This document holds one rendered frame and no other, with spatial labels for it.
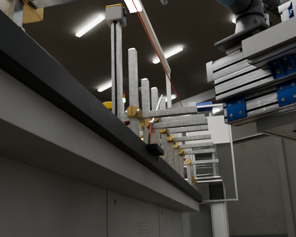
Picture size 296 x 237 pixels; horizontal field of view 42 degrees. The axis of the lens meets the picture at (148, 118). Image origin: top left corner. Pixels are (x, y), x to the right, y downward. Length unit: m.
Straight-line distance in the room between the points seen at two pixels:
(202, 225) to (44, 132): 3.75
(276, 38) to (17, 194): 0.95
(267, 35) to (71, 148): 0.75
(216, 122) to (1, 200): 3.65
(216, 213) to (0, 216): 3.49
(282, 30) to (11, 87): 0.89
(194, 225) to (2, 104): 3.92
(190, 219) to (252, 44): 3.38
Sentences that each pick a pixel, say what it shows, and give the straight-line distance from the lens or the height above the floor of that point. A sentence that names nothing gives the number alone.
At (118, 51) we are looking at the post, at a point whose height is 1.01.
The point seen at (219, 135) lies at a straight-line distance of 4.51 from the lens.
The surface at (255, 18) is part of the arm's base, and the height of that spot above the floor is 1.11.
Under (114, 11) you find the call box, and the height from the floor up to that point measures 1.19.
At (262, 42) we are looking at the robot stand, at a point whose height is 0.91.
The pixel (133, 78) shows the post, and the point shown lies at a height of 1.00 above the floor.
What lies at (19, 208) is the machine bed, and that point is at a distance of 1.21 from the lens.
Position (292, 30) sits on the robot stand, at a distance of 1.33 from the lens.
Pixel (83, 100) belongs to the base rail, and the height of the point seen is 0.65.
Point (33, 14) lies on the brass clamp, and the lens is 0.93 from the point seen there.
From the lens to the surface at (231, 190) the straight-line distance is 4.41.
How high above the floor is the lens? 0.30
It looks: 17 degrees up
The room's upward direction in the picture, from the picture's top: 2 degrees counter-clockwise
